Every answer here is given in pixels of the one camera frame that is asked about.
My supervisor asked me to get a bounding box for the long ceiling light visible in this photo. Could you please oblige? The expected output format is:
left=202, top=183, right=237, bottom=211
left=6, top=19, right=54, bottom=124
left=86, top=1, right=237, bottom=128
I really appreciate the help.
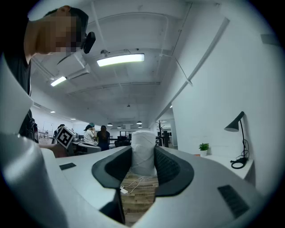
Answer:
left=50, top=76, right=68, bottom=87
left=96, top=53, right=145, bottom=67

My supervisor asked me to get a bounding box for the white power cable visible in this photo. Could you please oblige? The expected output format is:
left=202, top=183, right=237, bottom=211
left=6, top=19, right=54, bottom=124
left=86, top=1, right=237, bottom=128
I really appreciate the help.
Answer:
left=121, top=175, right=146, bottom=194

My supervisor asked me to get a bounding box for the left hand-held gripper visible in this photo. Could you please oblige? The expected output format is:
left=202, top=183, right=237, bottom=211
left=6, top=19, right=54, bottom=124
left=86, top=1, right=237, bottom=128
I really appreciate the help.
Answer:
left=54, top=126, right=77, bottom=150

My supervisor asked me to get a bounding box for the person's left forearm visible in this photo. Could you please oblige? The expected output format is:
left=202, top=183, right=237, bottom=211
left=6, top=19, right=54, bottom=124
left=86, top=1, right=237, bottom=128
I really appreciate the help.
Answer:
left=39, top=143, right=68, bottom=158

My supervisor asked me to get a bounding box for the person's head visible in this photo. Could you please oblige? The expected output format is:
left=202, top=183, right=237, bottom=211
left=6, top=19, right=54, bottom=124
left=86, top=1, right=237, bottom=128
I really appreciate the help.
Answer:
left=24, top=5, right=90, bottom=57

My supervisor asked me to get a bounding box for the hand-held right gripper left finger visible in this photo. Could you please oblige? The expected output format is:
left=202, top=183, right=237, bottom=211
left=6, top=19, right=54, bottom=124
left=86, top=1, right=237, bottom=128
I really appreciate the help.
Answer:
left=41, top=146, right=134, bottom=228

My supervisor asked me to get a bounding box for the black head camera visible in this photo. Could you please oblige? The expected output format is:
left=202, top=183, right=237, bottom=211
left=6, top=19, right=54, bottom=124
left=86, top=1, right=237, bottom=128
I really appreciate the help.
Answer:
left=83, top=31, right=97, bottom=55

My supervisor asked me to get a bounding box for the black desk lamp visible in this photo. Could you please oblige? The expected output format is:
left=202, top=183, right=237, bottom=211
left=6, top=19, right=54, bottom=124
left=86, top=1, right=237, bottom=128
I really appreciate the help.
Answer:
left=224, top=111, right=250, bottom=169

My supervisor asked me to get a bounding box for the small green potted plant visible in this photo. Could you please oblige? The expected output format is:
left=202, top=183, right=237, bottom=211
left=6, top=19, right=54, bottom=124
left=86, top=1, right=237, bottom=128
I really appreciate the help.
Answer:
left=198, top=142, right=210, bottom=157

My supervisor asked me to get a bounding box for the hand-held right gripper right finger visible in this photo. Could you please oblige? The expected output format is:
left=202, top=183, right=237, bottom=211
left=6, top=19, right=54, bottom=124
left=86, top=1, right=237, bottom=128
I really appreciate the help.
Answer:
left=133, top=146, right=266, bottom=228

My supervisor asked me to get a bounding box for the black coat stand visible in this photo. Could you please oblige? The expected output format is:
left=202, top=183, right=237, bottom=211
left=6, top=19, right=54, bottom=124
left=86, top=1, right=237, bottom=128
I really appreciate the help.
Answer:
left=155, top=119, right=166, bottom=147

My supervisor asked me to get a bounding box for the person's black clothing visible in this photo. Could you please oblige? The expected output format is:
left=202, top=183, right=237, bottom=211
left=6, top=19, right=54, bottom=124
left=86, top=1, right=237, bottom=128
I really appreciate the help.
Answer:
left=2, top=13, right=40, bottom=144

